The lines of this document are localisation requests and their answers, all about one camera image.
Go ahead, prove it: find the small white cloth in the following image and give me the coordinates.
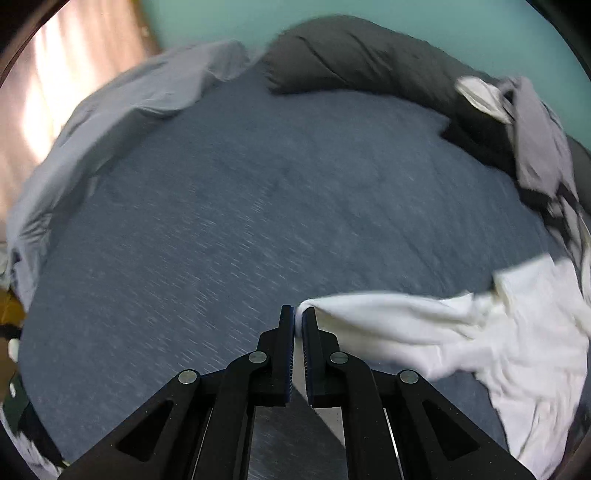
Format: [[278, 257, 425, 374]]
[[455, 76, 514, 124]]

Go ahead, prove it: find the white long-sleeve shirt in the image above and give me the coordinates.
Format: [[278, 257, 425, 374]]
[[298, 256, 591, 472]]

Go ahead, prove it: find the bed with blue-grey sheet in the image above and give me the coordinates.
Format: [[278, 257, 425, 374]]
[[18, 60, 573, 480]]

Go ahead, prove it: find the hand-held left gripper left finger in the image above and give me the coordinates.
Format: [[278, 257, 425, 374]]
[[58, 305, 296, 480]]

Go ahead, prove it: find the grey jacket with black trim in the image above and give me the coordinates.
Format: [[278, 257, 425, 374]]
[[501, 75, 580, 217]]

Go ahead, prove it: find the pink curtain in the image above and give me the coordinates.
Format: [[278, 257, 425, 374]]
[[0, 0, 162, 232]]

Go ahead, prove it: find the light grey bed sheet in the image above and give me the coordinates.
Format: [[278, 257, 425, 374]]
[[0, 39, 252, 305]]

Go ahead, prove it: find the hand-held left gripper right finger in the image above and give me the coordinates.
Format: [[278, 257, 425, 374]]
[[300, 307, 539, 480]]

